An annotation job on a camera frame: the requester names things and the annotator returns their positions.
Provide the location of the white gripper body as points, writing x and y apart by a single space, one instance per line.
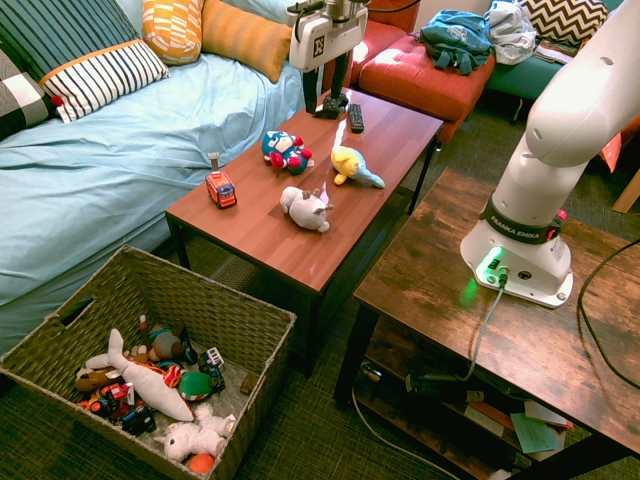
320 40

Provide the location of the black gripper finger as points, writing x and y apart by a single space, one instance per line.
341 72
311 90

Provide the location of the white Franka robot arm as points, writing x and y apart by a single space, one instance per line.
565 100

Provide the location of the Captain America plush toy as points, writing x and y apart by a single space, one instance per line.
282 150

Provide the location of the red toy fire truck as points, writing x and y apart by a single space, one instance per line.
220 190

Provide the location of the woven wicker basket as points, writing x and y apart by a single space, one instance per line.
200 300

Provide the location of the black and white toy police car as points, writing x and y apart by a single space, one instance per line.
212 362

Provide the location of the small brown toy block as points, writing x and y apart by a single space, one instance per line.
248 384

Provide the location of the red toy car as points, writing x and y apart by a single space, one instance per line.
117 395

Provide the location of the dark blue toy car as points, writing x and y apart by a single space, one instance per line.
139 420

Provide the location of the orange toy vehicle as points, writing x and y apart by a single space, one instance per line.
92 404

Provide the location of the black remote control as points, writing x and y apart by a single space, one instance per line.
356 118

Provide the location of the red armchair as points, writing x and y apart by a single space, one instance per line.
385 30

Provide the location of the red tufted ottoman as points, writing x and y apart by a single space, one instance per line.
415 82

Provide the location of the plain orange pillow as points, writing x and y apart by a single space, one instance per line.
245 37

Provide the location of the yellow and blue plush fish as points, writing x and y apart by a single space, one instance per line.
350 165

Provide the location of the reddish wooden coffee table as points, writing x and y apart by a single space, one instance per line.
310 200

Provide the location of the grey plush animal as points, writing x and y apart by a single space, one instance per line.
302 207

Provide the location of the teal backpack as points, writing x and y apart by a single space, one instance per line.
457 37

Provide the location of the orange and white patterned pillow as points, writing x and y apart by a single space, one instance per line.
172 30

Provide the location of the grey and white garment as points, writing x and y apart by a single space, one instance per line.
510 32

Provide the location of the teal sofa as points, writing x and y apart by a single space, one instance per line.
520 77

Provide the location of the white navy striped pillow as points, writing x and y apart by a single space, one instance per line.
100 80

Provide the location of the bed with light blue sheet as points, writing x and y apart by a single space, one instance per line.
110 180

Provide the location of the black and white chevron pillow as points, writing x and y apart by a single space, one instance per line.
565 17

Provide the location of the rustic brown wooden table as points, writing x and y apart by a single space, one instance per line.
440 300

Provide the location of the dark teal striped pillow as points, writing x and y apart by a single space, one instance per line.
55 30

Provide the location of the orange box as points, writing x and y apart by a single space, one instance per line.
612 152

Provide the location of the black and white checked pillow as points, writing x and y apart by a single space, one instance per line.
20 102

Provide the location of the grey and brown plush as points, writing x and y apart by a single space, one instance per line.
167 344

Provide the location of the light wooden furniture leg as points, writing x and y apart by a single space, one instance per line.
629 192

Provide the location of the black power strip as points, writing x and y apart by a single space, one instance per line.
432 384

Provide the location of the green and red ball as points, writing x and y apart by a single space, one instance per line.
194 386

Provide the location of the white shark plush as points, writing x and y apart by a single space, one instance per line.
145 385

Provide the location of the brown plush dog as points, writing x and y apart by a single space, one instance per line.
92 379

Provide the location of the white fluffy plush animal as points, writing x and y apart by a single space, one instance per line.
192 437

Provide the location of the orange ball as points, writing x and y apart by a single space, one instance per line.
201 463

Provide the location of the teal paper sheet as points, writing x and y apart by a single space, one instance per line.
534 434

